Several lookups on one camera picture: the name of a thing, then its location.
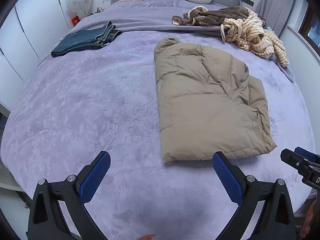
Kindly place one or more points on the person's right hand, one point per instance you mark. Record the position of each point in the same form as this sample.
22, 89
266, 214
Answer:
308, 221

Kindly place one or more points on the beige puffer jacket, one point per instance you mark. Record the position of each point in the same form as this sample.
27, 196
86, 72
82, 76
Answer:
208, 102

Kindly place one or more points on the white wardrobe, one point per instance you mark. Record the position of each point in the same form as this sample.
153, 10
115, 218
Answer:
28, 34

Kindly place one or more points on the grey lilac fleece cloth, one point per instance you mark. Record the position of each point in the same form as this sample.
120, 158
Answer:
285, 70

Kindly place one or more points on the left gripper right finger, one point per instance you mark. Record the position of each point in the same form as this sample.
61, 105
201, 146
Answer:
241, 191

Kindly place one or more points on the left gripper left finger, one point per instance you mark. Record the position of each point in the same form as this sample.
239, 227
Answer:
81, 190

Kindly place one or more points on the folded blue jeans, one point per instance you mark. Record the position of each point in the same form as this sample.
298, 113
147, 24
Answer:
87, 40

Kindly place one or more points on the cream striped fleece garment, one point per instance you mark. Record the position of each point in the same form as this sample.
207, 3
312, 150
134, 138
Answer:
250, 35

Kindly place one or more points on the dark framed window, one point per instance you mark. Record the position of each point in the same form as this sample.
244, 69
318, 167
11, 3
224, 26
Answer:
309, 29

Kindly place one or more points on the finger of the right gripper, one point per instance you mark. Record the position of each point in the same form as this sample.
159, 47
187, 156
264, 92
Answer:
315, 158
293, 159

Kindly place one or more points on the white covered fan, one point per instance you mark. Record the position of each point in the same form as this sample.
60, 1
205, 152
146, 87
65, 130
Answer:
79, 7

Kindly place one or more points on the grey curtain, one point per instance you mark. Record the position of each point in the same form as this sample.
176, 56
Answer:
276, 13

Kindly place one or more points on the brown fleece garment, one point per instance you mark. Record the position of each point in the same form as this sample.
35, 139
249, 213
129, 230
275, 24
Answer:
201, 16

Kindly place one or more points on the person's left hand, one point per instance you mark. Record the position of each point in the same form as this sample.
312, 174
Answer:
146, 237

